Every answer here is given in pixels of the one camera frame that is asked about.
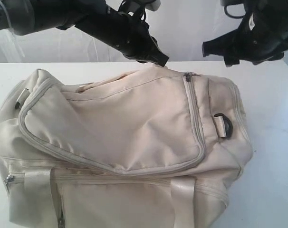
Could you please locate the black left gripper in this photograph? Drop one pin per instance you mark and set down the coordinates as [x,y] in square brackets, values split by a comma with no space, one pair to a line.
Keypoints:
[128,34]

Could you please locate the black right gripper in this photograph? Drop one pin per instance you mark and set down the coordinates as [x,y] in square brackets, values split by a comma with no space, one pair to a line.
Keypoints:
[261,36]

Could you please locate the cream fabric duffel bag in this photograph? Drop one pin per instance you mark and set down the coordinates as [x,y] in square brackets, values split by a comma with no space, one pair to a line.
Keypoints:
[153,148]

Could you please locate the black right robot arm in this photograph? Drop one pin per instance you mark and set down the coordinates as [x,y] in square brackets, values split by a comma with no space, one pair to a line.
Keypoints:
[249,6]

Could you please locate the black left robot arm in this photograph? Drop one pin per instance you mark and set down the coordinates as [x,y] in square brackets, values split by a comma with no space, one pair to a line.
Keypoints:
[24,17]

